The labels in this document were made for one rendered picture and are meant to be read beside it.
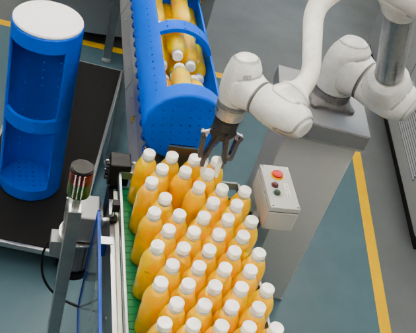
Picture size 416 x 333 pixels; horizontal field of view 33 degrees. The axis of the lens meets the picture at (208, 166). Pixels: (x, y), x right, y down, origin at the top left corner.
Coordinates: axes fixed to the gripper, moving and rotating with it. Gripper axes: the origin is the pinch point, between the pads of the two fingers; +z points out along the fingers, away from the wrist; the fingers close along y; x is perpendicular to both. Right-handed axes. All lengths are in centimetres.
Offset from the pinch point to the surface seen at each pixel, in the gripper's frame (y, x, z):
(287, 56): -118, -262, 112
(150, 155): 18.4, -4.9, 2.3
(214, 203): 0.1, 13.9, 2.4
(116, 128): 13, -122, 86
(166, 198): 14.9, 13.6, 2.4
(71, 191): 43.1, 22.3, -5.1
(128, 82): 19, -78, 27
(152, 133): 15.8, -22.9, 7.9
